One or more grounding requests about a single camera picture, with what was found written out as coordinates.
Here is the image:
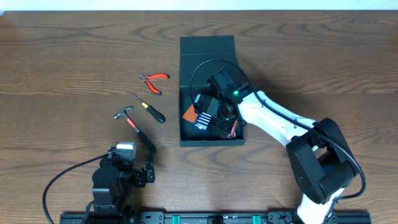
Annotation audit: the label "hammer with red black handle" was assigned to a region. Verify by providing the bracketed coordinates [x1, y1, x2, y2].
[114, 106, 156, 153]

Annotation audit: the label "orange scraper with wooden handle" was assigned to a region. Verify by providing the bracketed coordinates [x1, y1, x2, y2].
[182, 105, 198, 123]

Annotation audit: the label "black handled screwdriver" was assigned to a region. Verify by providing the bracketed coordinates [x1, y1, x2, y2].
[133, 94, 166, 123]

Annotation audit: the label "blue precision screwdriver set case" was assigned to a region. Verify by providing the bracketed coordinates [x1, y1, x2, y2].
[195, 113, 212, 131]

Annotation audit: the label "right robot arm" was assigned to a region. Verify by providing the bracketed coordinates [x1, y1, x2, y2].
[207, 70, 364, 223]

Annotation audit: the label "black cable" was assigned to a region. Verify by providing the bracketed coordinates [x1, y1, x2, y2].
[42, 152, 109, 224]
[188, 58, 367, 224]

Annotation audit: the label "red handled pliers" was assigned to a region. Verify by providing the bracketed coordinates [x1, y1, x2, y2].
[139, 73, 171, 96]

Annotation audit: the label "right black cable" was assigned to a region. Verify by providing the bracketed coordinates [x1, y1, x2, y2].
[188, 58, 367, 224]

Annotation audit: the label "left black cable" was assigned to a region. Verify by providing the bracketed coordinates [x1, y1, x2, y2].
[42, 152, 109, 224]

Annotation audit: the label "dark green open box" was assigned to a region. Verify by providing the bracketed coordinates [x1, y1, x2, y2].
[178, 35, 246, 147]

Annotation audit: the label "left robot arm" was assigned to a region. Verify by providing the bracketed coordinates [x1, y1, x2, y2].
[92, 143, 156, 217]

